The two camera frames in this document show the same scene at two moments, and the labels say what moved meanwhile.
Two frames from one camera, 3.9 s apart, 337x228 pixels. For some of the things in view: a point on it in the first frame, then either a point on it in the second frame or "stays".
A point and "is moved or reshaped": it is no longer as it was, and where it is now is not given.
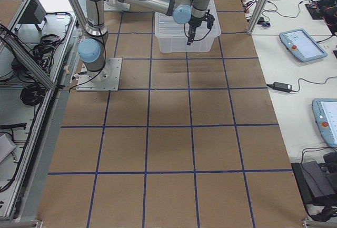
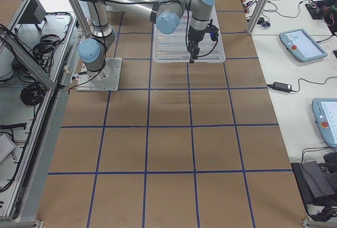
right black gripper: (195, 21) → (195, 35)
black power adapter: (282, 87) stays
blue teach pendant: (325, 111) stays
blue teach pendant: (298, 42) stays
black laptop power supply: (317, 187) stays
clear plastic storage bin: (166, 27) is moved or reshaped
